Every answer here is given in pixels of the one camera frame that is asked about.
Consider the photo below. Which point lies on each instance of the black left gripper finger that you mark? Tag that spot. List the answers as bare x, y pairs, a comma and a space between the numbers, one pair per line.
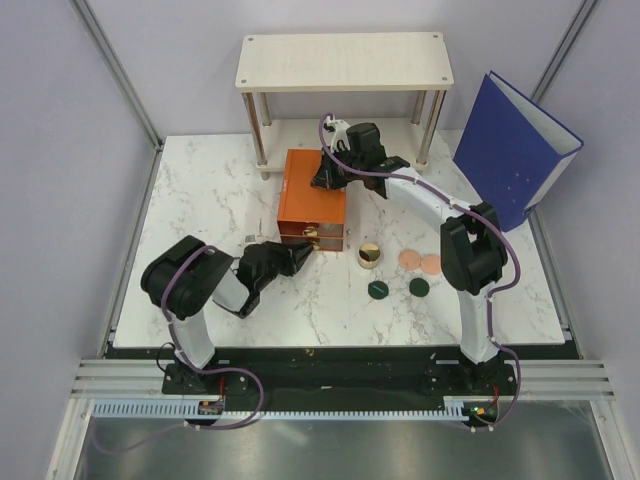
301, 248
298, 261

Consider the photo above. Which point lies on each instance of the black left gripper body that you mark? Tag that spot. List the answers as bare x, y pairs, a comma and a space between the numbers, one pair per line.
281, 263

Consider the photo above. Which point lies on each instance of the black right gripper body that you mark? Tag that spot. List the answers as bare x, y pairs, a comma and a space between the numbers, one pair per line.
336, 177

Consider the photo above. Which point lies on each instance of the orange drawer box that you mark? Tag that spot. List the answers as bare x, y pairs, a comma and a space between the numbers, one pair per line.
300, 202

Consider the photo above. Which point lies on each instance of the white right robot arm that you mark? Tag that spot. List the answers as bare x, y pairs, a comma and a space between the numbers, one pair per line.
473, 250

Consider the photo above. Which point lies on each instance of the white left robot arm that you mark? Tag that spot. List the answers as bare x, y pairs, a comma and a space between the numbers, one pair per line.
188, 275

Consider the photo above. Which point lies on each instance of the gold round jar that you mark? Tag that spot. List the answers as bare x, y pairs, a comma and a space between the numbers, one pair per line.
369, 255

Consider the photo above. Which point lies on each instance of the dark green lid left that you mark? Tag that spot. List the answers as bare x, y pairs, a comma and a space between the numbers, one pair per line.
378, 290

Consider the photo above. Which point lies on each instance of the dark green lid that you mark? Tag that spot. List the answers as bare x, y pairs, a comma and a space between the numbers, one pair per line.
378, 290
419, 287

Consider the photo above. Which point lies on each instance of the white two-tier shelf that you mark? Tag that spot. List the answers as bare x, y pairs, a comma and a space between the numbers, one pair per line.
415, 62

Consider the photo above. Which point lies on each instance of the pink powder puff left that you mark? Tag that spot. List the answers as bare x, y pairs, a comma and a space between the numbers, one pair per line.
409, 259

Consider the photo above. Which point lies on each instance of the pink powder puff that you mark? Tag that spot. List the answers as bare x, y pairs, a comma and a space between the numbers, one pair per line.
431, 264
409, 259

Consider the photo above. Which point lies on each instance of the dark green lid right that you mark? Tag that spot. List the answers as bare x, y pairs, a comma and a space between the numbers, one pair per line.
419, 287

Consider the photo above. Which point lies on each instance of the pink powder puff right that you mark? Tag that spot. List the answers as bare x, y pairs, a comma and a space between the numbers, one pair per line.
431, 264

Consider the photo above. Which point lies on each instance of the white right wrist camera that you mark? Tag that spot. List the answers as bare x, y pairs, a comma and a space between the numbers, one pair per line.
337, 128

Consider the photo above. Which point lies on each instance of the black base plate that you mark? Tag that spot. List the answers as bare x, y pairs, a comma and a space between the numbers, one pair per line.
343, 377

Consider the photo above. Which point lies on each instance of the blue ring binder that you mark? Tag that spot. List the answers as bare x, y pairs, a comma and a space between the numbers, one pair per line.
512, 151

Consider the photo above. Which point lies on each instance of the light blue cable duct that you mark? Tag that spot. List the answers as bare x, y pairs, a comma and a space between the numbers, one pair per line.
177, 409

